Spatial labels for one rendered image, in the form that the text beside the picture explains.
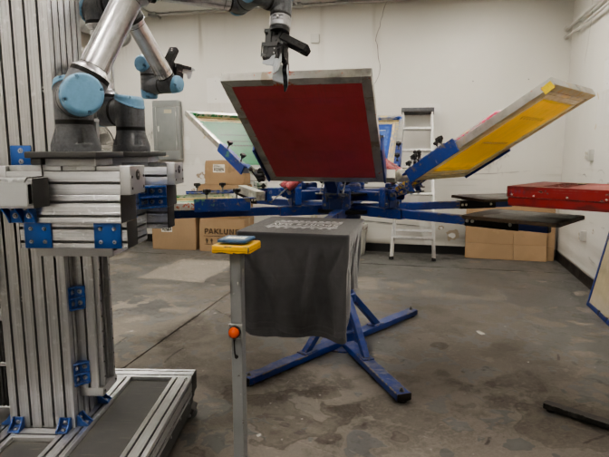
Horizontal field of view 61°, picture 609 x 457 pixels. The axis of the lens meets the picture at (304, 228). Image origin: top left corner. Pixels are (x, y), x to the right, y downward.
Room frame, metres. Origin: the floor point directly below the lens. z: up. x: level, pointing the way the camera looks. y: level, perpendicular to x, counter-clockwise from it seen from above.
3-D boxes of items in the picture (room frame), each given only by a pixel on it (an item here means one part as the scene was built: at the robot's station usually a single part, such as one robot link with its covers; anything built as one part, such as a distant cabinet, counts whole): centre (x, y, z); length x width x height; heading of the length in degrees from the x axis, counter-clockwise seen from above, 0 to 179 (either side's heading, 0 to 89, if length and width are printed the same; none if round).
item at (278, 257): (1.98, 0.05, 0.74); 0.45 x 0.03 x 0.43; 77
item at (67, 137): (1.71, 0.74, 1.31); 0.15 x 0.15 x 0.10
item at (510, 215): (2.83, -0.75, 0.91); 1.34 x 0.40 x 0.08; 47
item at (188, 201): (3.03, 0.61, 1.05); 1.08 x 0.61 x 0.23; 107
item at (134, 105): (2.20, 0.73, 1.42); 0.13 x 0.12 x 0.14; 64
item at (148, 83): (2.49, 0.71, 1.56); 0.11 x 0.08 x 0.11; 64
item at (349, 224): (2.21, 0.00, 0.95); 0.48 x 0.44 x 0.01; 167
